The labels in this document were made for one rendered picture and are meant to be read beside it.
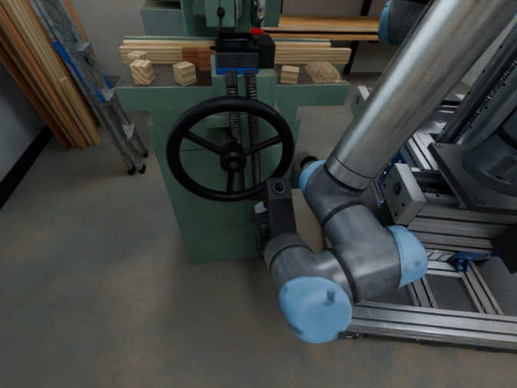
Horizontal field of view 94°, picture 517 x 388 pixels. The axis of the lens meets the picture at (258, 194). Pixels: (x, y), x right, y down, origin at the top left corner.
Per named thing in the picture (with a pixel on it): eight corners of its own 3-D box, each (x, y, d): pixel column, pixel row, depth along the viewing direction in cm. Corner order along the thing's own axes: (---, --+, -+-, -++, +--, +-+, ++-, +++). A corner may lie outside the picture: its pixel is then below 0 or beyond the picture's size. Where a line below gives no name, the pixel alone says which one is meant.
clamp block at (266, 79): (213, 117, 56) (209, 76, 49) (211, 91, 65) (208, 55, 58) (275, 115, 58) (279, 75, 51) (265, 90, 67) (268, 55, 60)
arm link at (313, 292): (366, 333, 28) (298, 359, 27) (325, 275, 38) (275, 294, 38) (356, 280, 25) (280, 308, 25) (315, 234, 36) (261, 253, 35)
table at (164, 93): (112, 132, 55) (101, 107, 50) (136, 78, 75) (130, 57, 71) (358, 122, 63) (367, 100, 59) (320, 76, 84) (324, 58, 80)
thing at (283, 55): (124, 64, 67) (118, 48, 64) (125, 61, 68) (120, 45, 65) (348, 64, 77) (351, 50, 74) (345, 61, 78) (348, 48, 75)
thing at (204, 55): (199, 71, 66) (197, 51, 63) (199, 68, 68) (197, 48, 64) (268, 70, 69) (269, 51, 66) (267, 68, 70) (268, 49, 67)
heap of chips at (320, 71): (315, 82, 65) (317, 71, 63) (301, 65, 73) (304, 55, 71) (344, 81, 66) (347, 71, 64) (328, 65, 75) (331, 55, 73)
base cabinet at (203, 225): (189, 265, 122) (151, 153, 71) (192, 185, 161) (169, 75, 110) (275, 255, 129) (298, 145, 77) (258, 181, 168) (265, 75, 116)
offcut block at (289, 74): (280, 82, 64) (281, 69, 62) (281, 77, 66) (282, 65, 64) (296, 84, 64) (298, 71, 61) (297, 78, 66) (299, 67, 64)
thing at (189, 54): (184, 67, 68) (181, 48, 65) (184, 64, 69) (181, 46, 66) (256, 66, 71) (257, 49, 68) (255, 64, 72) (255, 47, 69)
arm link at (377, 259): (385, 193, 35) (314, 218, 34) (446, 262, 27) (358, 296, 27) (373, 222, 41) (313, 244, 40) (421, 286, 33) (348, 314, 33)
